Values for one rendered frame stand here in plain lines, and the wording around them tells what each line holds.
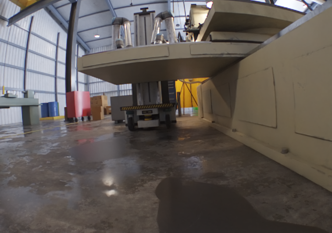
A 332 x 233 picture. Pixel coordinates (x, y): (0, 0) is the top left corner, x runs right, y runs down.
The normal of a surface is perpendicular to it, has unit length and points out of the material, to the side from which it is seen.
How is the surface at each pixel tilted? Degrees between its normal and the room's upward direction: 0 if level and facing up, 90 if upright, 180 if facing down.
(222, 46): 90
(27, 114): 90
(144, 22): 90
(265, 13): 90
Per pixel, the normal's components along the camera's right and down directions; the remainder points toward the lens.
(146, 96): -0.03, 0.03
